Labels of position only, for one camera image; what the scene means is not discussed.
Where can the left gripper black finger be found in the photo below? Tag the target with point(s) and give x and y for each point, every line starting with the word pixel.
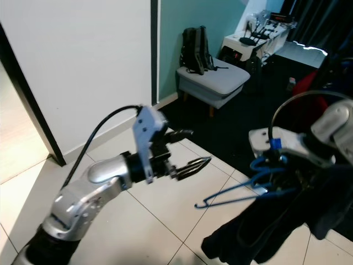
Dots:
pixel 190 173
pixel 196 163

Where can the blue plastic hanger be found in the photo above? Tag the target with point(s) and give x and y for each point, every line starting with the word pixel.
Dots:
pixel 259 168

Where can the navy blue shirt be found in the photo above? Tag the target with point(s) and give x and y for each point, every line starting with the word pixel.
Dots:
pixel 270 237

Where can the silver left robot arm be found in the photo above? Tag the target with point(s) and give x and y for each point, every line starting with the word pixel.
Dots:
pixel 88 190

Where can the dark carpet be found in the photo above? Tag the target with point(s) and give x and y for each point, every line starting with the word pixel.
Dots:
pixel 237 121

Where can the red hanging garment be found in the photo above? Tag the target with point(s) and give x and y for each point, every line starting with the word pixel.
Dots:
pixel 309 91

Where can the grey ottoman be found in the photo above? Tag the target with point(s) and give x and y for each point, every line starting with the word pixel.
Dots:
pixel 215 83

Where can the black olive backpack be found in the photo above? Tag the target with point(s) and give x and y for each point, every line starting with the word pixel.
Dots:
pixel 196 51

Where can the white side table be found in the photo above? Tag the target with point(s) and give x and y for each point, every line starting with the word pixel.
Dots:
pixel 233 45

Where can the black router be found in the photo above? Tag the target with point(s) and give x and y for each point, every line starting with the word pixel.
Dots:
pixel 248 41

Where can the black curtain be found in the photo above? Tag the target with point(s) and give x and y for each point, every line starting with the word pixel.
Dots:
pixel 325 19

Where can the black device red display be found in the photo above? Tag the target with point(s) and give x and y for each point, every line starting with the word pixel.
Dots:
pixel 282 16

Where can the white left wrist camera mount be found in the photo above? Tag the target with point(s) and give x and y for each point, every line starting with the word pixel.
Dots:
pixel 150 124

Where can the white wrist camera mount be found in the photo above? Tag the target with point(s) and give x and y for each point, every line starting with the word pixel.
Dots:
pixel 150 124
pixel 267 141

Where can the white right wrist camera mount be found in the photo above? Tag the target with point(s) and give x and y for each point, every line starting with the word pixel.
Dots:
pixel 267 141

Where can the black door frame strip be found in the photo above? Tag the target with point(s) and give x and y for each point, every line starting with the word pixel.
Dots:
pixel 33 105

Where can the black wall trim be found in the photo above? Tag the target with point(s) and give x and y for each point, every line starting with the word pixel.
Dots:
pixel 154 55

